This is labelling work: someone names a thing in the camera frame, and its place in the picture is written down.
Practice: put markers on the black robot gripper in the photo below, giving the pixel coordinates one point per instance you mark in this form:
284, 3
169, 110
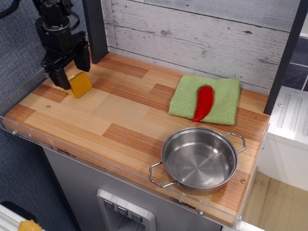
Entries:
62, 47

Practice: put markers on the yellow wedge butter dish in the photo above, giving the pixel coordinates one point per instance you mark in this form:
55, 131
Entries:
80, 84

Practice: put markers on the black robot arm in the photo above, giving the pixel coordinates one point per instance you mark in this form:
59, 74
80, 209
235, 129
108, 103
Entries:
57, 13

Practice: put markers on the clear acrylic table guard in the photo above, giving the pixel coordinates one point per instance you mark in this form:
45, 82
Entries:
133, 170

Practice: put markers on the grey cabinet with dispenser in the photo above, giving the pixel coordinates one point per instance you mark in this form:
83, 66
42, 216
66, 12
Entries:
103, 201

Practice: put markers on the red chili pepper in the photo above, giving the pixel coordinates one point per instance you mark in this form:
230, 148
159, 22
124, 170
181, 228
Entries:
205, 102

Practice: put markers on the green microfiber cloth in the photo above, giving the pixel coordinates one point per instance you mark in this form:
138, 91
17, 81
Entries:
227, 92

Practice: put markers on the stainless steel pot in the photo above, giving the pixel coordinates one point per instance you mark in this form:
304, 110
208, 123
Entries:
200, 161

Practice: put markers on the yellow sponge piece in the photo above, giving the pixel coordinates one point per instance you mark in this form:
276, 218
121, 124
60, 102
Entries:
29, 225

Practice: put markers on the white ridged side counter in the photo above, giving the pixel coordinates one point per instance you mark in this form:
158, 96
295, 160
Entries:
284, 152

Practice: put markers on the dark grey right post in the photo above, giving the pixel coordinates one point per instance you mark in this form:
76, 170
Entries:
287, 55

